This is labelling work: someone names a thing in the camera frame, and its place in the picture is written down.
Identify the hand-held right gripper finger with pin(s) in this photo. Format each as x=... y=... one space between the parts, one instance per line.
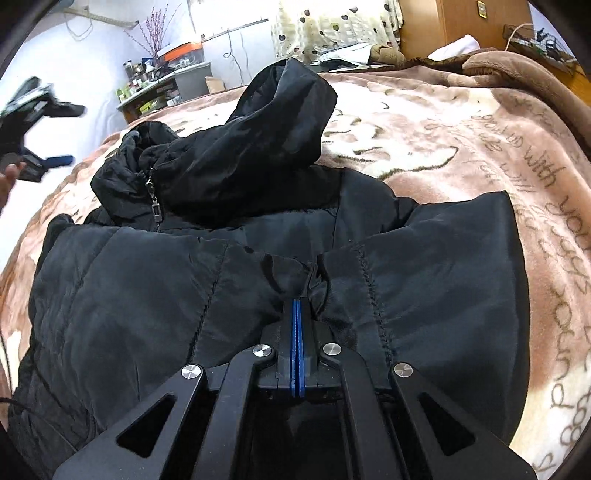
x=300 y=350
x=293 y=350

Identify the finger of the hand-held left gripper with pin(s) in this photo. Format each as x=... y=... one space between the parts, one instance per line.
x=55 y=160
x=67 y=110

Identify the black puffer jacket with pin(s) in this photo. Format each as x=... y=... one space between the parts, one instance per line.
x=231 y=286

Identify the person's left hand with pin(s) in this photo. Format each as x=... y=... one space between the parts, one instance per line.
x=8 y=189

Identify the cluttered desk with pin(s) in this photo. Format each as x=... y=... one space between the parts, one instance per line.
x=152 y=94

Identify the dried flower branches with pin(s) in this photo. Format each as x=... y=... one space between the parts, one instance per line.
x=154 y=32

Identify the grey storage bin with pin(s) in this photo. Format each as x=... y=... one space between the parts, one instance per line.
x=194 y=83

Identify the orange lid clear box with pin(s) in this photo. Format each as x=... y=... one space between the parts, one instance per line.
x=184 y=53

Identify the brown printed fleece blanket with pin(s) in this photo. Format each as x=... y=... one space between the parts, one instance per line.
x=438 y=138

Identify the heart print curtain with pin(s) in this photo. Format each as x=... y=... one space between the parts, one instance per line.
x=332 y=23

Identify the brown plush toy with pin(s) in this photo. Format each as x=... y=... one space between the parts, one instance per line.
x=388 y=54

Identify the white folded cloth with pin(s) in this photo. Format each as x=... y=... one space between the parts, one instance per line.
x=457 y=46

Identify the wooden wardrobe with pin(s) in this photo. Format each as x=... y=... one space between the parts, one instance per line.
x=443 y=23

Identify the white wall pipe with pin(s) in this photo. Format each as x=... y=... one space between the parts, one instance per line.
x=101 y=18

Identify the wall outlet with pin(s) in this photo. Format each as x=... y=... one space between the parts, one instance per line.
x=481 y=9

